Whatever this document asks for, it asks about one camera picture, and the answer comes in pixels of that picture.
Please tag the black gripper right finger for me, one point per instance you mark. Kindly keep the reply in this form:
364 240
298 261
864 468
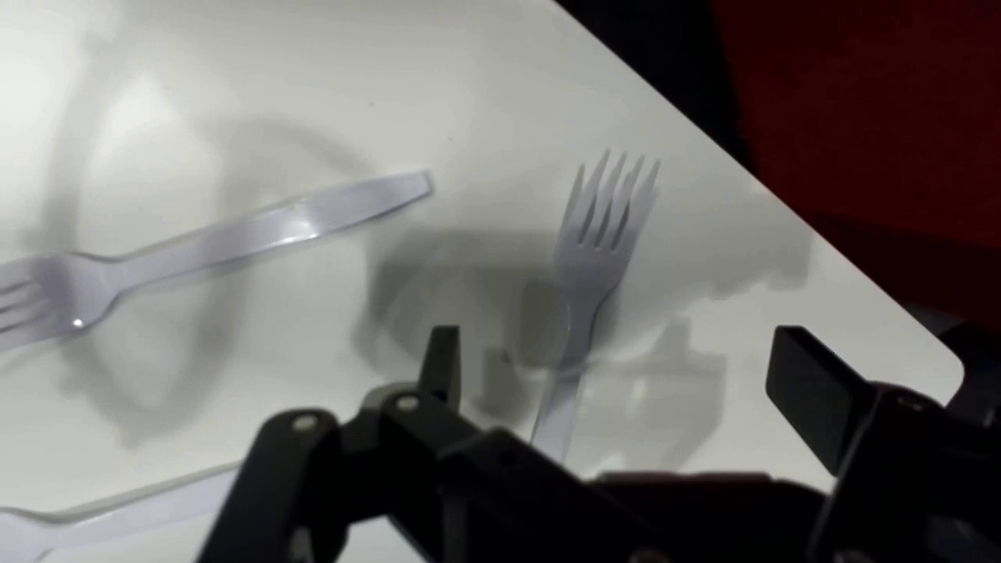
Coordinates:
909 469

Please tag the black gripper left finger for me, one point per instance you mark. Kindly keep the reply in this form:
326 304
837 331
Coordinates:
313 480

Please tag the white plastic knife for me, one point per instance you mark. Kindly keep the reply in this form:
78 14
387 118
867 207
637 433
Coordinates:
137 518

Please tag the white plastic fork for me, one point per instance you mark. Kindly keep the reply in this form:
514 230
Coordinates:
596 245
260 227

